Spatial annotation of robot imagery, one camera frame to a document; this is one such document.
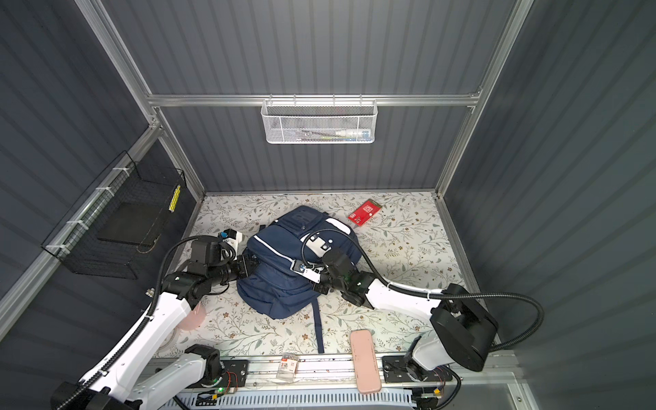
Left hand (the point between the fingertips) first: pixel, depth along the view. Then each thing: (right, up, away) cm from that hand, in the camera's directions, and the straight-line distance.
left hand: (258, 261), depth 79 cm
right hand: (+16, -3, +3) cm, 16 cm away
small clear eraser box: (+10, -30, -6) cm, 32 cm away
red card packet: (+37, +16, +34) cm, 53 cm away
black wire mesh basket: (-40, +12, -5) cm, 42 cm away
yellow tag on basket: (-29, +20, +4) cm, 35 cm away
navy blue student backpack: (+8, -3, -3) cm, 9 cm away
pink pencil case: (+33, -29, -5) cm, 44 cm away
